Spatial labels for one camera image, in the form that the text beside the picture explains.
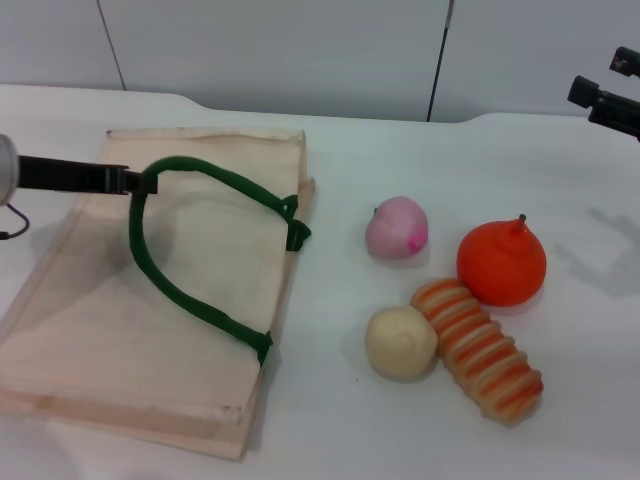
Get pink peach bun toy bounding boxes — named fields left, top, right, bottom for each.
left=364, top=195, right=430, bottom=260

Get orange persimmon toy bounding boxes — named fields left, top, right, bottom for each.
left=455, top=213, right=548, bottom=307

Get thin black pole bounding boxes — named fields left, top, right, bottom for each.
left=426, top=0, right=456, bottom=123

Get cream egg yolk pastry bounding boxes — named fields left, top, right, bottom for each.
left=363, top=305, right=440, bottom=383

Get cream canvas handbag green handles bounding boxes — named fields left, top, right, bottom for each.
left=0, top=128, right=317, bottom=462

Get thin black cable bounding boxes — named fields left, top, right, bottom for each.
left=0, top=201, right=31, bottom=242

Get orange striped bread roll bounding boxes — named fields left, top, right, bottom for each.
left=409, top=278, right=545, bottom=427

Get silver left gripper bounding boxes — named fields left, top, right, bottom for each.
left=0, top=133, right=159, bottom=207

